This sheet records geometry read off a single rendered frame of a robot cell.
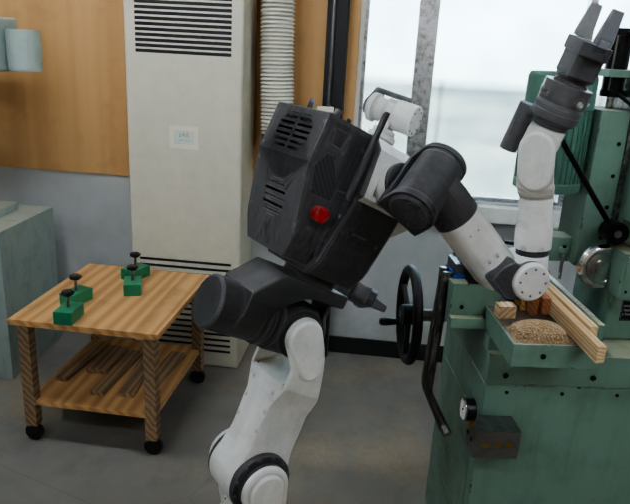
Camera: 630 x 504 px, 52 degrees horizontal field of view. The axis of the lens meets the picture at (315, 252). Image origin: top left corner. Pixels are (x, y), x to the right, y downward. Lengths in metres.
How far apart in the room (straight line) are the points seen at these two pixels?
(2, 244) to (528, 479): 2.29
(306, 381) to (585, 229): 0.89
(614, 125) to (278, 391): 1.09
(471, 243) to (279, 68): 1.86
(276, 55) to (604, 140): 1.58
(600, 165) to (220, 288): 1.07
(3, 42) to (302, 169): 2.11
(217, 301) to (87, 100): 2.28
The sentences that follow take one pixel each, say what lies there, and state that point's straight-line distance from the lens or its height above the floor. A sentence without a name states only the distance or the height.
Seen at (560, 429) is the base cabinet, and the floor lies 0.58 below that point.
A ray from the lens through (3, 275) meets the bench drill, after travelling 3.15.
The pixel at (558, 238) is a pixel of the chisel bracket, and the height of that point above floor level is 1.07.
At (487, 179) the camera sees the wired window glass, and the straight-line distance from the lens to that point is 3.28.
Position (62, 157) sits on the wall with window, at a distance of 3.54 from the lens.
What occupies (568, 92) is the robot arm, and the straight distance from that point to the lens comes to 1.27.
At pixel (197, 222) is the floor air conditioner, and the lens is 3.04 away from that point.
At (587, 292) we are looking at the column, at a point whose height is 0.89.
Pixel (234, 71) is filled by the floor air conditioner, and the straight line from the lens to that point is 2.89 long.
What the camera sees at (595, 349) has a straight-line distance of 1.59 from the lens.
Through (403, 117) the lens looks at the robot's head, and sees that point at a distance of 1.40.
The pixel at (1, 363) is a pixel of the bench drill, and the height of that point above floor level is 0.08.
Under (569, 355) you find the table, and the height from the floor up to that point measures 0.87.
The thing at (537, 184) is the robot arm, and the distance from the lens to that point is 1.29.
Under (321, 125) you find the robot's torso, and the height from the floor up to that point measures 1.40.
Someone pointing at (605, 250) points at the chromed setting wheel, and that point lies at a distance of 1.86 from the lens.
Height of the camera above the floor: 1.54
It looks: 18 degrees down
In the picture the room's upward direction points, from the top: 3 degrees clockwise
